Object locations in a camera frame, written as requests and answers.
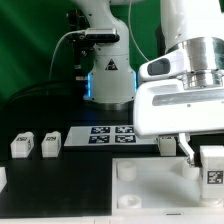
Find white cable right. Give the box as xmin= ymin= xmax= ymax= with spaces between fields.
xmin=127 ymin=0 xmax=150 ymax=64

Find black rear camera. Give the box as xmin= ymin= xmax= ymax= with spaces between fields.
xmin=66 ymin=9 xmax=120 ymax=43

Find white block left edge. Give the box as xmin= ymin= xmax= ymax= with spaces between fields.
xmin=0 ymin=167 xmax=7 ymax=193

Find black cables on table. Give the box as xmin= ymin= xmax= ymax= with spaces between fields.
xmin=0 ymin=79 xmax=84 ymax=111

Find white marker sheet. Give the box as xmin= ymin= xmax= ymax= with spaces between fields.
xmin=64 ymin=125 xmax=157 ymax=147

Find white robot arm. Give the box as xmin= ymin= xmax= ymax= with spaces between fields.
xmin=133 ymin=0 xmax=224 ymax=164

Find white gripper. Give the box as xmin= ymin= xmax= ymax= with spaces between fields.
xmin=133 ymin=79 xmax=224 ymax=165

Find white camera cable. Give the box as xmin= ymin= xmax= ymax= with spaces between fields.
xmin=47 ymin=29 xmax=86 ymax=83

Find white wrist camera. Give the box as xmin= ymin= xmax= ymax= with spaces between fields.
xmin=138 ymin=50 xmax=186 ymax=83

